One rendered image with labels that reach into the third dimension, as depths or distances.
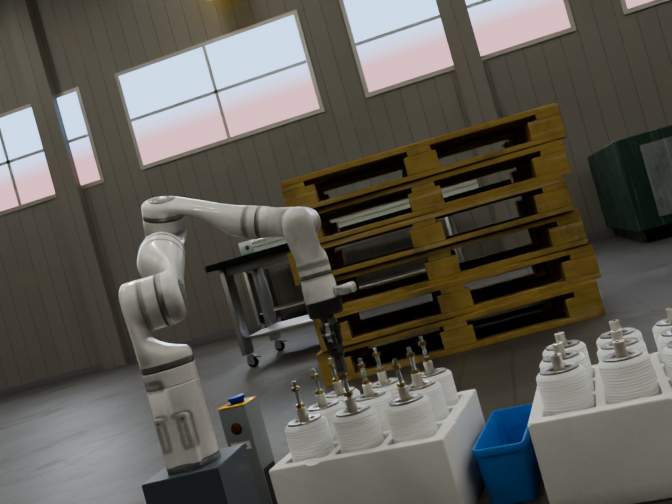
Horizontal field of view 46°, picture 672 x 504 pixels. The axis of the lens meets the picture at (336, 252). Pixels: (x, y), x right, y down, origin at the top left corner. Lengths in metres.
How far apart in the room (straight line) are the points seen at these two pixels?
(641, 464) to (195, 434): 0.79
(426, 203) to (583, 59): 5.58
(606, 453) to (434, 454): 0.32
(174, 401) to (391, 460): 0.49
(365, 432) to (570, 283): 2.19
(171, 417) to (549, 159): 2.66
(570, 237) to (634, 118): 5.38
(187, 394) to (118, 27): 8.98
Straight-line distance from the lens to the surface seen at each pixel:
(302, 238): 1.63
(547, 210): 3.67
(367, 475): 1.65
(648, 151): 6.81
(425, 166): 3.65
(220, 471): 1.34
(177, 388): 1.35
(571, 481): 1.57
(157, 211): 1.73
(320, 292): 1.63
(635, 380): 1.55
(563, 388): 1.55
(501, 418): 1.95
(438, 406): 1.74
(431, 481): 1.62
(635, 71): 9.08
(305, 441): 1.71
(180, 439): 1.36
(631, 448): 1.55
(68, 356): 10.46
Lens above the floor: 0.58
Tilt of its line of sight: level
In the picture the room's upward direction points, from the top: 16 degrees counter-clockwise
